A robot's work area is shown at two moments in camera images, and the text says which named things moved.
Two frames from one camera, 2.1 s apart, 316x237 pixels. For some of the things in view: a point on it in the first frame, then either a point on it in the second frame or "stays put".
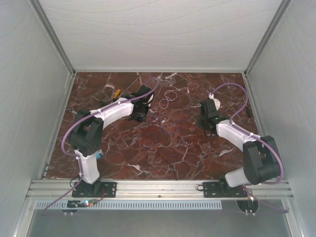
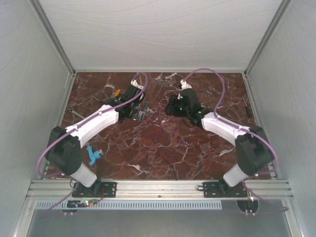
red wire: [164, 129] -> [153, 125]
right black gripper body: [201, 122] -> [180, 111]
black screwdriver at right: [249, 110] stays put
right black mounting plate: [222, 189] stays put
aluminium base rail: [59, 189] stays put
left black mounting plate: [95, 190] stays put
